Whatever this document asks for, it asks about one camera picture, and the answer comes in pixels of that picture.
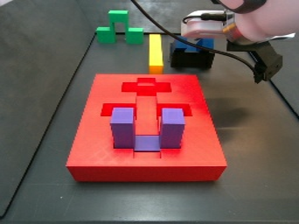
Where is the yellow long bar block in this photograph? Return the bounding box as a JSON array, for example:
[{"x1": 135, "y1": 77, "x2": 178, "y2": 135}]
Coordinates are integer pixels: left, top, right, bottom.
[{"x1": 149, "y1": 34, "x2": 165, "y2": 74}]

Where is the purple U-shaped block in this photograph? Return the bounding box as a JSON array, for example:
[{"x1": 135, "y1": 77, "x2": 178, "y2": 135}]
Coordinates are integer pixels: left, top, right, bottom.
[{"x1": 110, "y1": 108, "x2": 186, "y2": 152}]

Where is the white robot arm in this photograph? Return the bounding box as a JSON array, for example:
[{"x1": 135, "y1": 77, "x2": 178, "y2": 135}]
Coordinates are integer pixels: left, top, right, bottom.
[{"x1": 182, "y1": 0, "x2": 299, "y2": 46}]

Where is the green stepped arch block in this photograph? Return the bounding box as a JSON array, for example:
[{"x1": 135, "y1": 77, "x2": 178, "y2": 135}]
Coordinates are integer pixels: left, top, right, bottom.
[{"x1": 97, "y1": 10, "x2": 145, "y2": 45}]

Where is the red base block with recesses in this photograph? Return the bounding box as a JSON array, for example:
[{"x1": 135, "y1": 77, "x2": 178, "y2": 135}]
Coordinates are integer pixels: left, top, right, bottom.
[{"x1": 67, "y1": 74, "x2": 227, "y2": 182}]

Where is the black cable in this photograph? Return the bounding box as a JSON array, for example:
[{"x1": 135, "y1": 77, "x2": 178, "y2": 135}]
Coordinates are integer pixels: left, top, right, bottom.
[{"x1": 130, "y1": 0, "x2": 258, "y2": 73}]

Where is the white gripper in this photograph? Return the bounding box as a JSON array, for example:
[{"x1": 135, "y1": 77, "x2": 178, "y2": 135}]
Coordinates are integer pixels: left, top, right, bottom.
[{"x1": 182, "y1": 10, "x2": 233, "y2": 39}]

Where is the black fixture holder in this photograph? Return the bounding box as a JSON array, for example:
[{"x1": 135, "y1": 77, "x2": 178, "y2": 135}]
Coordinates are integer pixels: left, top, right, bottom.
[{"x1": 170, "y1": 42, "x2": 215, "y2": 70}]

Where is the blue U-shaped block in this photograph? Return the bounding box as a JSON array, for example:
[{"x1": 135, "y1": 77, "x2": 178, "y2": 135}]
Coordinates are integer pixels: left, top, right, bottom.
[{"x1": 171, "y1": 38, "x2": 214, "y2": 53}]

